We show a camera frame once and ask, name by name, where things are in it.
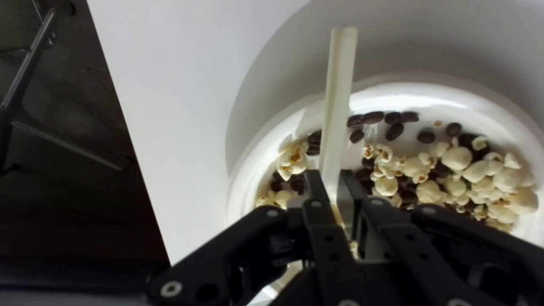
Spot white round plate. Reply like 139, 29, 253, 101
226, 74, 544, 252

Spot black metal chair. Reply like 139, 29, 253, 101
0, 2, 124, 176

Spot popcorn and coffee beans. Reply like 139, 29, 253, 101
253, 109, 540, 235

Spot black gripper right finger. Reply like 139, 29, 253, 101
338, 169, 544, 306

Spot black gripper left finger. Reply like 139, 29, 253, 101
143, 169, 364, 306

